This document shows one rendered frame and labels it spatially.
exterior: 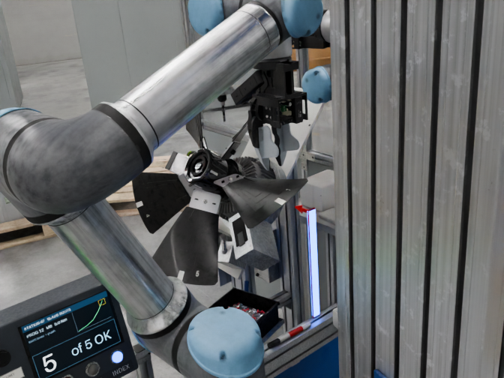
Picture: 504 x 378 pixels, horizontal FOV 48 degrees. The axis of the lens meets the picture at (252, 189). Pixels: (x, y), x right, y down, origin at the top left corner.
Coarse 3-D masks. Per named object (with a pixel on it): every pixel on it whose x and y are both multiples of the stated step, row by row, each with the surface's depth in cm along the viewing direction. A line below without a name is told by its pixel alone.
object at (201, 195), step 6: (198, 192) 176; (204, 192) 176; (192, 198) 175; (198, 198) 175; (204, 198) 176; (210, 198) 176; (216, 198) 176; (192, 204) 175; (198, 204) 175; (204, 204) 175; (210, 204) 175; (216, 204) 176; (204, 210) 175; (210, 210) 175; (216, 210) 175
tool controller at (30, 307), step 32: (64, 288) 110; (96, 288) 106; (0, 320) 99; (32, 320) 99; (64, 320) 102; (96, 320) 106; (0, 352) 95; (32, 352) 99; (64, 352) 102; (96, 352) 106; (128, 352) 110
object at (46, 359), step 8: (56, 344) 101; (40, 352) 100; (48, 352) 101; (56, 352) 101; (32, 360) 99; (40, 360) 100; (48, 360) 101; (56, 360) 101; (40, 368) 100; (48, 368) 101; (56, 368) 101; (64, 368) 102; (40, 376) 100; (48, 376) 101
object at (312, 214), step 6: (312, 210) 145; (312, 216) 146; (312, 222) 146; (312, 228) 147; (312, 234) 147; (312, 240) 148; (312, 246) 149; (312, 252) 149; (312, 258) 150; (312, 264) 150; (312, 270) 151; (312, 276) 152; (312, 282) 153; (318, 282) 154; (318, 288) 155; (318, 294) 155; (318, 300) 156; (318, 306) 157; (318, 312) 157
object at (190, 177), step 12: (192, 156) 177; (204, 156) 174; (216, 156) 174; (192, 168) 175; (204, 168) 172; (216, 168) 172; (228, 168) 179; (240, 168) 179; (192, 180) 173; (204, 180) 171; (216, 192) 180
